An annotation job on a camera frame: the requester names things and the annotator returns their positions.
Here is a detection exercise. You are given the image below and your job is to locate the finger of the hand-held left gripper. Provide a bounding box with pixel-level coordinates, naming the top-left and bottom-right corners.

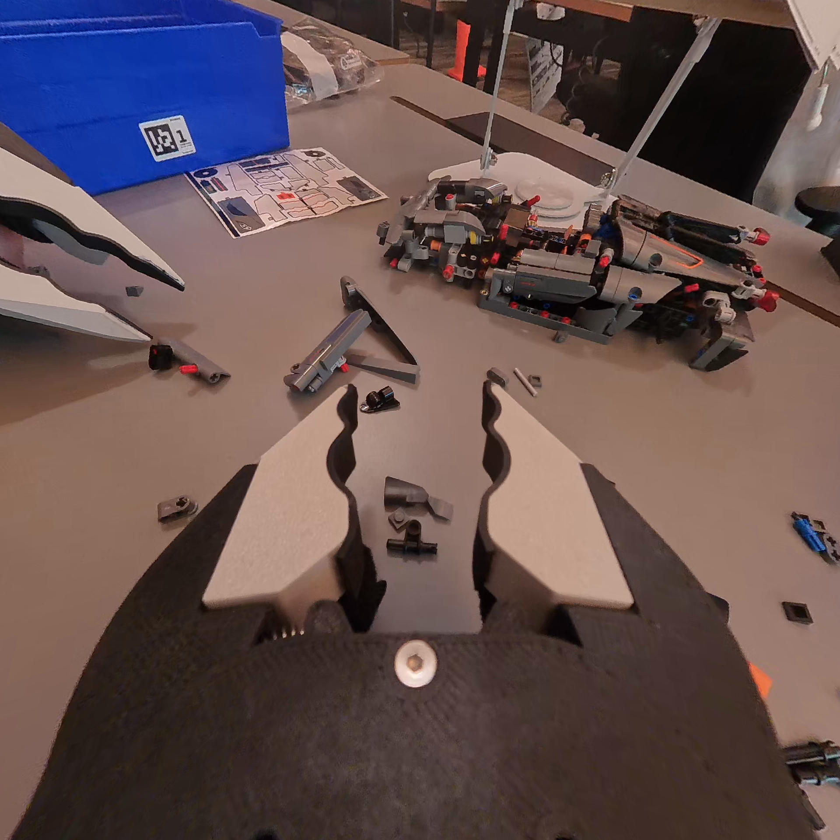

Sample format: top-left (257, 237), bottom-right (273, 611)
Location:
top-left (0, 147), bottom-right (186, 291)
top-left (0, 261), bottom-right (153, 343)

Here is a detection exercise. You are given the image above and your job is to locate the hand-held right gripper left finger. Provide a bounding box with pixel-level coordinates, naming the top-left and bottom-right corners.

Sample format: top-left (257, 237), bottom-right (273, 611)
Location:
top-left (201, 385), bottom-right (363, 611)

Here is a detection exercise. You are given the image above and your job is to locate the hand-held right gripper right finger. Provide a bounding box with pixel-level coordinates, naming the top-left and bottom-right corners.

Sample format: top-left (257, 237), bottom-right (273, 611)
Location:
top-left (472, 382), bottom-right (635, 611)

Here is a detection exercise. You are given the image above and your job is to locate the blue plastic bin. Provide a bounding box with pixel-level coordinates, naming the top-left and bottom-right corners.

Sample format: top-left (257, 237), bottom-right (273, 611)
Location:
top-left (0, 0), bottom-right (291, 197)

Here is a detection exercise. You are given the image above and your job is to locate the grey lego panel assembly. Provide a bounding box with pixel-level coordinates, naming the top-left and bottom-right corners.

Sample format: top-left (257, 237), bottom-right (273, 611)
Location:
top-left (283, 309), bottom-right (374, 395)

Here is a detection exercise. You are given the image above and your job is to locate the dark tapered lego panel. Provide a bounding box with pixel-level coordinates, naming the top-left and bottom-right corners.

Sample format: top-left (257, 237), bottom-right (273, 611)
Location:
top-left (384, 476), bottom-right (455, 523)

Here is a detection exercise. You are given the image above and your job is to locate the black lego pin connector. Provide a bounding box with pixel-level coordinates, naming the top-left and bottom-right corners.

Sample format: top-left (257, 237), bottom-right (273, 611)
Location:
top-left (385, 521), bottom-right (439, 559)

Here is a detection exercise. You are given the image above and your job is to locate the grey lego car model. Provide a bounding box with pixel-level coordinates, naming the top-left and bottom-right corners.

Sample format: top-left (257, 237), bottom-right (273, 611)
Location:
top-left (377, 176), bottom-right (782, 374)

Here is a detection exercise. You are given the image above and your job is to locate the lego sticker sheet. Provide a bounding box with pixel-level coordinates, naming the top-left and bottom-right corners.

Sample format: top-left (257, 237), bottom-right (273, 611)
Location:
top-left (184, 147), bottom-right (390, 239)

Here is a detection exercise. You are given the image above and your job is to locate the clear bag of lego parts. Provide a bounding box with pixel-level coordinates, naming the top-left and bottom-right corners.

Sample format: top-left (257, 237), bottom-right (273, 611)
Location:
top-left (281, 17), bottom-right (383, 103)

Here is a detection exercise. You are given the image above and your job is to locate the white book stand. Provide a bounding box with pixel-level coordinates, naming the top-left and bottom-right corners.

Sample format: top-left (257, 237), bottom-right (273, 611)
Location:
top-left (427, 0), bottom-right (723, 219)

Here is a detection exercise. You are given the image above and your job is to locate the dark round object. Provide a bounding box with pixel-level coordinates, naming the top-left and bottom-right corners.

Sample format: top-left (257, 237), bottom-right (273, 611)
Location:
top-left (796, 185), bottom-right (840, 238)

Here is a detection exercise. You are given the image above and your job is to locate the orange plastic object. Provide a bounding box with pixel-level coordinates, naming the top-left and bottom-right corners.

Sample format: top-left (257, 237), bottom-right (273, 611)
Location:
top-left (449, 19), bottom-right (487, 81)

